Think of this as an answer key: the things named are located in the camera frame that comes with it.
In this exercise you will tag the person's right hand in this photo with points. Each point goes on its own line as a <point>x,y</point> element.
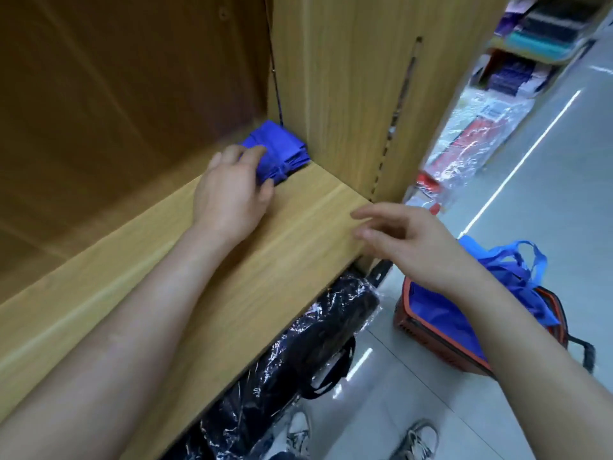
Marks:
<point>421,249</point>

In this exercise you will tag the person's left hand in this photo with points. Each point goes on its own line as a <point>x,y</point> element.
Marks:
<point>230,196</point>

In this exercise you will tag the blue non-woven bag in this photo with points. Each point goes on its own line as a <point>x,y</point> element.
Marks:
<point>283,148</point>

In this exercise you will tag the heap of blue bags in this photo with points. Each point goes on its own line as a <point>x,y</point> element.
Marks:
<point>450,316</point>

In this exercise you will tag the red shopping basket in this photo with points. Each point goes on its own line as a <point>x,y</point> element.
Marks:
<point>426,335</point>

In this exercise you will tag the wooden shelf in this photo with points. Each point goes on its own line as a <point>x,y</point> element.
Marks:
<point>335,81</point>

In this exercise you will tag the person's right forearm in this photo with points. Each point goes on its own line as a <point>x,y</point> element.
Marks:
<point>546,378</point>

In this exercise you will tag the person's left forearm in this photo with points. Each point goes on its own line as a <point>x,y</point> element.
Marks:
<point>105,349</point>

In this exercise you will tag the person's right shoe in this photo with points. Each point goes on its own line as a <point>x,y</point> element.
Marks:
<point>417,443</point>

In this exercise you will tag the distant wooden display rack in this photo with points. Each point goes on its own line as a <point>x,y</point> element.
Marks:
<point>546,33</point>

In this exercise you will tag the black plastic-wrapped bag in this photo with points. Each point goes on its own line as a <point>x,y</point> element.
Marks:
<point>297,359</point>

